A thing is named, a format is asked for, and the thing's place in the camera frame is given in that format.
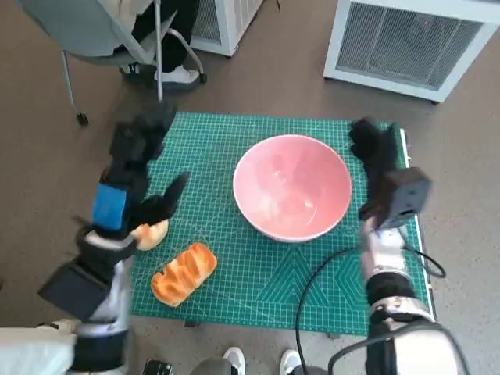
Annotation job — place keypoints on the person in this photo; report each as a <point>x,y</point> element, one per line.
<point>172,47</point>

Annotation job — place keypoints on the black device on floor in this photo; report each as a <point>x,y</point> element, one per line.
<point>156,368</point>

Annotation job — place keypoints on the pink bowl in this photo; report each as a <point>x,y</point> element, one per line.
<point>293,187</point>

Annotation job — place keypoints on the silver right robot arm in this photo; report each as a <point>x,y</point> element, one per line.
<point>390,273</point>

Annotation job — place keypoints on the white plastic bag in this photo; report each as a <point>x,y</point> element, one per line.
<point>35,351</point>

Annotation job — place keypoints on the grey chair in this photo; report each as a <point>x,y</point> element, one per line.
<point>78,31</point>

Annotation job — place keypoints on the green cutting mat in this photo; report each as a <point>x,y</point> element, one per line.
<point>234,281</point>

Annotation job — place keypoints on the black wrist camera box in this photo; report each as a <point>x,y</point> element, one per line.
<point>410,191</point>
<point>74,291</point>

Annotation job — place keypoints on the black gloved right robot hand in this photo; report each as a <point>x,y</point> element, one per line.
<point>375,152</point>

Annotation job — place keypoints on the orange toy bread loaf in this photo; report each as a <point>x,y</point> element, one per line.
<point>183,273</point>

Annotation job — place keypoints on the small black table clip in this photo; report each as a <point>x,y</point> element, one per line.
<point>192,323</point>

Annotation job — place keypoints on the small white grille cabinet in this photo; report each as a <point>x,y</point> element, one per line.
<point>230,27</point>

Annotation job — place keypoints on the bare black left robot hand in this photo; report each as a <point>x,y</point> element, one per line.
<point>111,207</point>

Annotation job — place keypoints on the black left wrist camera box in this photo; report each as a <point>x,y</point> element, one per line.
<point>74,291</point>

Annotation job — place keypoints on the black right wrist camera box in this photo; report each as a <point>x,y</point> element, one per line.
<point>410,191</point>

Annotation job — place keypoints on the round pale toy bun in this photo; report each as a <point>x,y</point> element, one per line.
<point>150,236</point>

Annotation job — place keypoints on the white shoe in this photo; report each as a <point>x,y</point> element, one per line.
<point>290,362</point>
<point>235,361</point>

